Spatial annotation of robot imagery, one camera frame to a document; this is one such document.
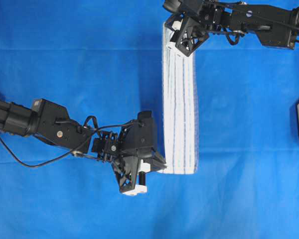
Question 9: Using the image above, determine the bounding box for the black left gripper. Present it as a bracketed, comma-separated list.
[91, 131, 166, 196]

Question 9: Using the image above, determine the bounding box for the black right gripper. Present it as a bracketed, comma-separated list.
[164, 13, 229, 56]

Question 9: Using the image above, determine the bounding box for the blue striped white towel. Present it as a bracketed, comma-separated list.
[159, 26, 199, 174]

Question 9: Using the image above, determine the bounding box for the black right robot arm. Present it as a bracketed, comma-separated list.
[163, 0, 299, 57]

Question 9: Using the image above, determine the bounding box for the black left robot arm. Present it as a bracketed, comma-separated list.
[0, 99, 166, 196]

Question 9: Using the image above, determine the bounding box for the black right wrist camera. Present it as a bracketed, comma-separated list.
[163, 0, 204, 16]

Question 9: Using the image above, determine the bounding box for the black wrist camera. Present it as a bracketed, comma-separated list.
[163, 0, 204, 16]
[119, 111, 157, 158]

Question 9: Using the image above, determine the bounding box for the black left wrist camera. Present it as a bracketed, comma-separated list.
[119, 111, 157, 158]

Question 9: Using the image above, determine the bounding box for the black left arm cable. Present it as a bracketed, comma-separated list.
[0, 116, 143, 169]

